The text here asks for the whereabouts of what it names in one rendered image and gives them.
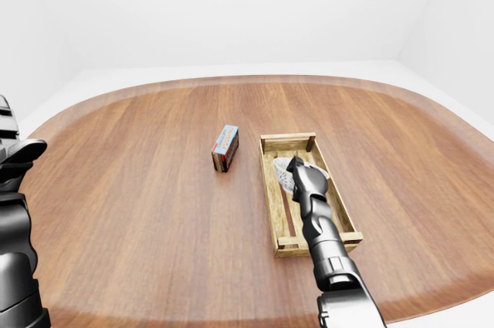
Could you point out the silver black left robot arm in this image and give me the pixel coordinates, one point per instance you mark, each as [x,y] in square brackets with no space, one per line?
[15,227]

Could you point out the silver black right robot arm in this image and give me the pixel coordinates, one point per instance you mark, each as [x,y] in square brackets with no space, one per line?
[328,251]

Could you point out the blue brown pudding box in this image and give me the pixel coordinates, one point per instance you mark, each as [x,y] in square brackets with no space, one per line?
[225,148]

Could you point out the wooden slat tray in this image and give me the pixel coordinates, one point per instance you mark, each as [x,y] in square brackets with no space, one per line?
[272,197]

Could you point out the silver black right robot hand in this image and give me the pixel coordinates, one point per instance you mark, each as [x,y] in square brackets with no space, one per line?
[310,181]

